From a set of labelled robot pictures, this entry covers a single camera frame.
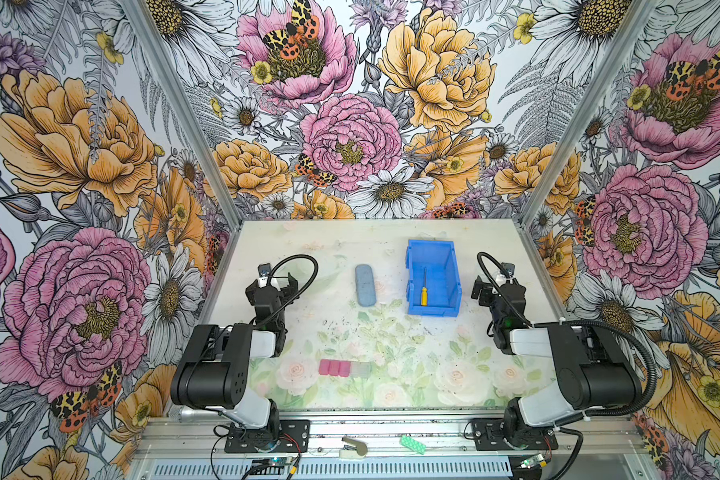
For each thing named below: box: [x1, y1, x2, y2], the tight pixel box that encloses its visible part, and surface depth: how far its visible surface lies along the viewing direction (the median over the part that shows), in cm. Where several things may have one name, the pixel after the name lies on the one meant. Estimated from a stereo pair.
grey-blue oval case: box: [355, 264, 377, 307], surface depth 102 cm
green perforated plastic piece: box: [399, 435, 427, 455], surface depth 73 cm
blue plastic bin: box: [406, 240, 462, 317], surface depth 103 cm
